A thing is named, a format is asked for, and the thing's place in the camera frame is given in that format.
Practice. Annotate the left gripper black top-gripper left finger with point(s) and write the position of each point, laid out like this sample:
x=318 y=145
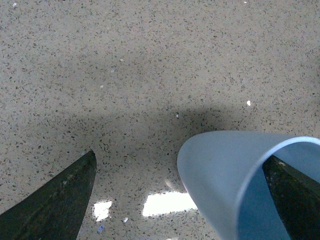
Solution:
x=56 y=210

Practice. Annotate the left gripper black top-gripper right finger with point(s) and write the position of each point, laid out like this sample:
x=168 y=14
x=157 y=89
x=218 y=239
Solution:
x=296 y=197

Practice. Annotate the blue plastic cup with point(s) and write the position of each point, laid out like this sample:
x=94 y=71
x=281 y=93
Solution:
x=222 y=172

